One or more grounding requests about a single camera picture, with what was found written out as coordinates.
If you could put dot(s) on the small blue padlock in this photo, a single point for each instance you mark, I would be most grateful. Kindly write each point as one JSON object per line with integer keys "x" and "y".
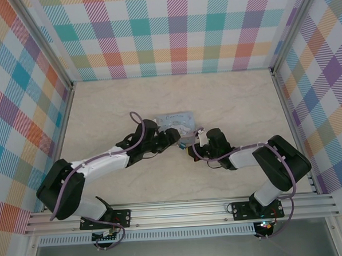
{"x": 182, "y": 146}

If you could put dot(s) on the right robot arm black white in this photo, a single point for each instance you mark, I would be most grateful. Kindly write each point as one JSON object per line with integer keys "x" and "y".
{"x": 284, "y": 162}

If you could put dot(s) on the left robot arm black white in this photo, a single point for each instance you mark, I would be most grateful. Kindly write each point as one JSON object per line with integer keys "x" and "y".
{"x": 104, "y": 163}

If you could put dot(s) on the light blue cartoon tin box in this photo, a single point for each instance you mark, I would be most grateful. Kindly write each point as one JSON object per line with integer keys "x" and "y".
{"x": 176, "y": 119}

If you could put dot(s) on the circuit board with lit LED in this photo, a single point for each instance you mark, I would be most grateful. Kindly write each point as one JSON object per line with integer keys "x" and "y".
{"x": 265, "y": 225}

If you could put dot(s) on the grey metal sheet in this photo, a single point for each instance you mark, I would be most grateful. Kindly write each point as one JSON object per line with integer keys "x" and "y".
{"x": 180, "y": 253}

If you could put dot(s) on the small circuit board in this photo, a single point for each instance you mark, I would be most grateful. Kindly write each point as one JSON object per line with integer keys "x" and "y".
{"x": 105, "y": 237}

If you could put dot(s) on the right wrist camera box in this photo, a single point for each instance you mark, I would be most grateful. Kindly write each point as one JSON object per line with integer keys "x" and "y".
{"x": 202, "y": 138}

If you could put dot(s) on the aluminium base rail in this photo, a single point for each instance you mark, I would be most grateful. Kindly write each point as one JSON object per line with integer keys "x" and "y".
{"x": 178, "y": 213}

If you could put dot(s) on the aluminium side rail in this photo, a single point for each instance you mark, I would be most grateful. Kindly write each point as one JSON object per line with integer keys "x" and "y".
{"x": 288, "y": 113}
{"x": 65, "y": 116}

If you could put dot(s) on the aluminium frame post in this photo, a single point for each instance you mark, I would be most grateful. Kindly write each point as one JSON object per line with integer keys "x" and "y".
{"x": 294, "y": 27}
{"x": 44, "y": 43}

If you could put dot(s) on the aluminium frame leg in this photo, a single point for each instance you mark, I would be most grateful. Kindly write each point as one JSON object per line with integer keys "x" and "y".
{"x": 336, "y": 237}
{"x": 30, "y": 255}

